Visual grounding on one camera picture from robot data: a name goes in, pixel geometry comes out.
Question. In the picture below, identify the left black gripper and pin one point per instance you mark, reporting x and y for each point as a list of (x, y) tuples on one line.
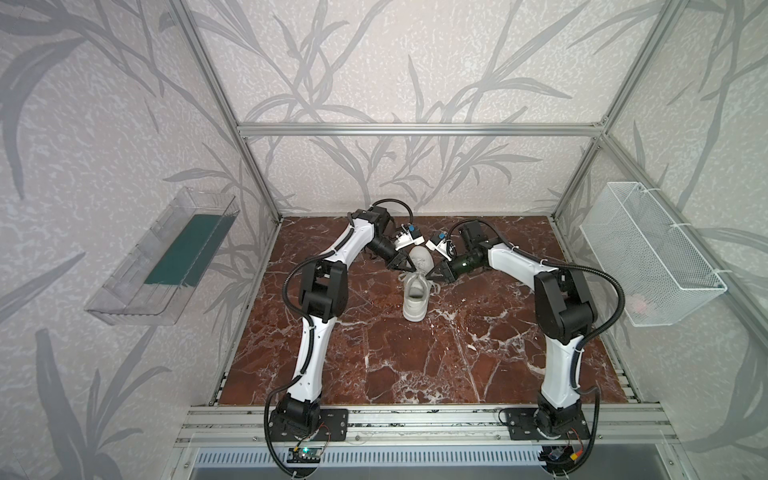
[(398, 257)]

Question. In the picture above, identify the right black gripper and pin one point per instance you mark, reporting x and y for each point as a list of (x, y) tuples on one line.
[(447, 267)]

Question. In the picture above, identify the white sneaker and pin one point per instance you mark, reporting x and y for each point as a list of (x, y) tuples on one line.
[(416, 310)]

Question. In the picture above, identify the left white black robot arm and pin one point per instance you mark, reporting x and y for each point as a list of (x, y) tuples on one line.
[(317, 290)]

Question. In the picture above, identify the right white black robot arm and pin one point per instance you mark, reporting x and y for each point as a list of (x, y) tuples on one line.
[(564, 311)]

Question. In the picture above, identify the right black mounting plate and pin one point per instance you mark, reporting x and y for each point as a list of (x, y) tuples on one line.
[(522, 423)]

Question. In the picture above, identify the black mounting plate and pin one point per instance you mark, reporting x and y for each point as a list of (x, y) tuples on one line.
[(522, 423), (324, 424)]

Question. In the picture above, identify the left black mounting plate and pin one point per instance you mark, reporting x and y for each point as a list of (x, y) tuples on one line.
[(324, 424)]

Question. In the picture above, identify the left electronics board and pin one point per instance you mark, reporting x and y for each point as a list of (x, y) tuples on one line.
[(305, 455)]

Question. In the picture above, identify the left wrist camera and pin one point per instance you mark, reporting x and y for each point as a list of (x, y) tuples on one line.
[(408, 235)]

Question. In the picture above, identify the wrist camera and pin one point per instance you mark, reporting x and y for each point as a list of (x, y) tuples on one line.
[(408, 235), (441, 243)]

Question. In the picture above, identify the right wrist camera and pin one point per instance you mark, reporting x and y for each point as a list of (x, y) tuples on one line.
[(441, 243)]

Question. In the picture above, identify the aluminium frame crossbar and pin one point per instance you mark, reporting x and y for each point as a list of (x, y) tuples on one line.
[(248, 130)]

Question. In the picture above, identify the white wire mesh basket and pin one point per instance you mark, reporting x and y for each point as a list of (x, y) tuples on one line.
[(635, 240)]

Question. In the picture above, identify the clear plastic wall bin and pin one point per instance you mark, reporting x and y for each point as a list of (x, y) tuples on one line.
[(158, 277)]

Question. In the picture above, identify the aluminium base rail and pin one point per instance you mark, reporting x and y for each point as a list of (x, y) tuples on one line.
[(412, 425)]

